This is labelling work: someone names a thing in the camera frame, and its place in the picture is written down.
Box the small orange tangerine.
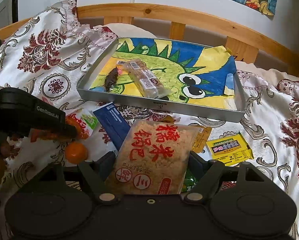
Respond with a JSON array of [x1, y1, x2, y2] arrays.
[[64, 141, 88, 164]]

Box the orange-red snack bag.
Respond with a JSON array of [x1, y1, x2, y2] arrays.
[[30, 108, 98, 142]]

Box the white pillow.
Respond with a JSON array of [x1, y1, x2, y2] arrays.
[[103, 23, 157, 38]]

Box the wooden bed rail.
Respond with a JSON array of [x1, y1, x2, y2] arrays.
[[0, 3, 299, 78]]

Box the white green seaweed snack bag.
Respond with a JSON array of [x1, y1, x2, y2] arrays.
[[181, 168, 197, 193]]

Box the blue paper sachet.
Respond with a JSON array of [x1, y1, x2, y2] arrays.
[[93, 102, 130, 151]]

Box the rice cracker snack bag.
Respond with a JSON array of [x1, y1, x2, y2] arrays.
[[105, 120, 203, 195]]

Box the floral satin bedspread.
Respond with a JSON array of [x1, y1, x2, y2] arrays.
[[0, 0, 299, 239]]

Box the dinosaur drawing paper liner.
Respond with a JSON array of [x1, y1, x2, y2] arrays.
[[89, 37, 237, 110]]

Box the nut bar clear wrapper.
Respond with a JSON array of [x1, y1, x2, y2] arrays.
[[111, 59, 171, 99]]

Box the gold foil snack packet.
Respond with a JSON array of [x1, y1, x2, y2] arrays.
[[161, 115, 212, 154]]

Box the yellow snack packet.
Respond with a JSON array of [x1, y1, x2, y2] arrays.
[[207, 133, 254, 166]]

